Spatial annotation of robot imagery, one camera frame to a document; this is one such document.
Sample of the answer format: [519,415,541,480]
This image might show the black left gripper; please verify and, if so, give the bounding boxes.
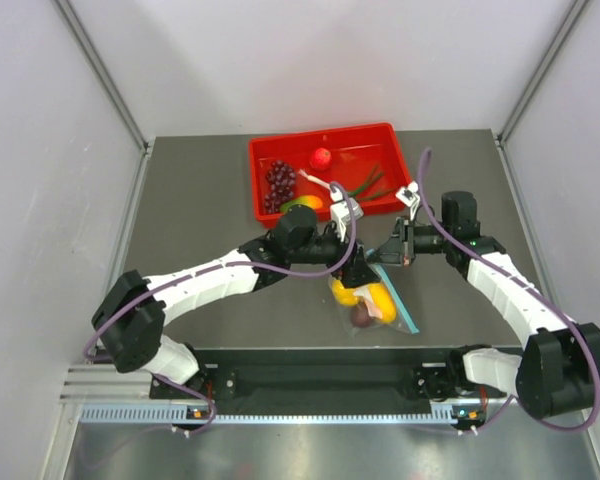
[288,219,380,288]

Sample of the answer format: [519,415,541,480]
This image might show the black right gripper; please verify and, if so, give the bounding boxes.
[366,215,453,267]

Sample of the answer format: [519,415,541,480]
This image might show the clear zip top bag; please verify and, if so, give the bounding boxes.
[328,265,420,336]

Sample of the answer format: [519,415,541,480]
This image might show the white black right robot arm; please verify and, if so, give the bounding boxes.
[370,183,600,420]

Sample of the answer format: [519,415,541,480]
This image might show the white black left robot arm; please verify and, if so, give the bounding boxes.
[92,205,379,397]

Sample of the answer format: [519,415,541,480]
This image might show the yellow fake lemon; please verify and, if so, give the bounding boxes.
[330,278,359,307]

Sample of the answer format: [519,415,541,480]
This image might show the green fake scallion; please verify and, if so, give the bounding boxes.
[297,165,390,201]

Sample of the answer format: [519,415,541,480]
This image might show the yellow green fake mango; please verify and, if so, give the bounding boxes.
[279,195,324,213]

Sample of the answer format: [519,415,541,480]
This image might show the red fake strawberry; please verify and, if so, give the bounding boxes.
[309,147,332,171]

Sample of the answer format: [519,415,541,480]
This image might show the dark red fake grapes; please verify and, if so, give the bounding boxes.
[264,160,297,214]

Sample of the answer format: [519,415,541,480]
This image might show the red plastic tray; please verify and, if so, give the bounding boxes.
[248,123,411,228]

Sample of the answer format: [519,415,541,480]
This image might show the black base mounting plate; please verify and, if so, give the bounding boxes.
[151,364,477,401]

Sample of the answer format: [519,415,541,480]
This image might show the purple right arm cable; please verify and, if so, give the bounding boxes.
[417,147,600,436]

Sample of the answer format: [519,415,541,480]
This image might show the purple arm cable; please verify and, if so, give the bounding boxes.
[417,147,600,436]
[82,180,359,436]

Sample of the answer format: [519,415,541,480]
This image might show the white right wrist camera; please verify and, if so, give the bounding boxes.
[395,181,420,208]

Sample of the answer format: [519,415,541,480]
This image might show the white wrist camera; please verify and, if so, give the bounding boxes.
[330,198,364,238]
[395,181,420,208]

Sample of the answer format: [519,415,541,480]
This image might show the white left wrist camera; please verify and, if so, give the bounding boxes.
[330,198,364,238]

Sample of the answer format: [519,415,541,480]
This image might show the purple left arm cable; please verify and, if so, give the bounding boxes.
[82,180,359,436]

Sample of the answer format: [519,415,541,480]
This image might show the grey slotted cable duct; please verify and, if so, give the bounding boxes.
[79,404,484,425]

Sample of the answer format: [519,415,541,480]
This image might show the right aluminium frame post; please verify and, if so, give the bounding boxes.
[495,0,591,149]

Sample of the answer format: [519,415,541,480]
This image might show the aluminium frame post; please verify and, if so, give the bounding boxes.
[54,0,154,156]
[495,0,591,149]

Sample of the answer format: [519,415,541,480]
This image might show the left aluminium frame post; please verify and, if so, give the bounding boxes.
[54,0,154,156]

